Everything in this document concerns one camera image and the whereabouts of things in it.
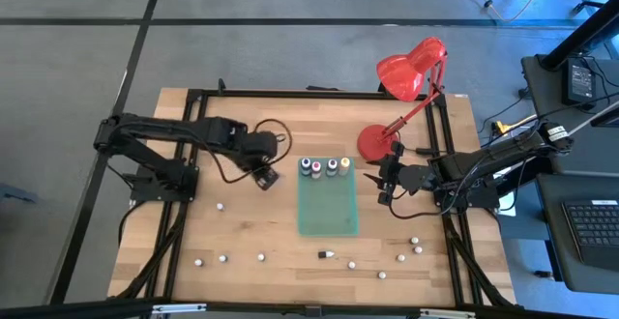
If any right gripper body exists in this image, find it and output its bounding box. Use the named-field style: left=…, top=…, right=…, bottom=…
left=392, top=162, right=434, bottom=195

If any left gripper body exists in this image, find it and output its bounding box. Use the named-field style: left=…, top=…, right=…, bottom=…
left=239, top=130, right=280, bottom=171

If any green translucent plastic bin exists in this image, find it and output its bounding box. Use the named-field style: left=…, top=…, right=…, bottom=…
left=295, top=157, right=361, bottom=238

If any red desk lamp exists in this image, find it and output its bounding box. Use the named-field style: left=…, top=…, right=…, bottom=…
left=356, top=36, right=449, bottom=164

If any yellow plug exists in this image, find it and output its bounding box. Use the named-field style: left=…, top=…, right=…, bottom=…
left=492, top=119, right=538, bottom=137

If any dark grey side desk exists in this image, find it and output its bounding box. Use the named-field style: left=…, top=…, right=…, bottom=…
left=520, top=53, right=619, bottom=179

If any black laptop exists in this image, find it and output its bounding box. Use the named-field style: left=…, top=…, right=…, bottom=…
left=536, top=173, right=619, bottom=295

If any black power adapter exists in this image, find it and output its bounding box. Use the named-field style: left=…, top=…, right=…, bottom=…
left=561, top=57, right=597, bottom=110

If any grey slanted rod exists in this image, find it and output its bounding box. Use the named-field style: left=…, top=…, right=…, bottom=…
left=568, top=99, right=619, bottom=136

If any black crossbar with silver brackets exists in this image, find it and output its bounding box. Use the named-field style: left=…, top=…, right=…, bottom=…
left=0, top=297, right=619, bottom=319

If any grey floor object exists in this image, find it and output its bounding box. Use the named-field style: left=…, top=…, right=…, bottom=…
left=0, top=181, right=39, bottom=205

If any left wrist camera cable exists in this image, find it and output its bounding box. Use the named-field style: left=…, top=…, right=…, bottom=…
left=207, top=118, right=294, bottom=186

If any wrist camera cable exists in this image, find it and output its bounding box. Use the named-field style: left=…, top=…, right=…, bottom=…
left=207, top=118, right=294, bottom=186
left=386, top=183, right=473, bottom=220

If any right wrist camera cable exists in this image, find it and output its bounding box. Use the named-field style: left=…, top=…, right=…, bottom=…
left=386, top=183, right=473, bottom=220

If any black aluminium table frame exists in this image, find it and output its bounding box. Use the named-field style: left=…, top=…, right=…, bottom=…
left=108, top=77, right=516, bottom=310

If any black slanted post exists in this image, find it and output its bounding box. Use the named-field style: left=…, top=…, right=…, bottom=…
left=539, top=0, right=619, bottom=73

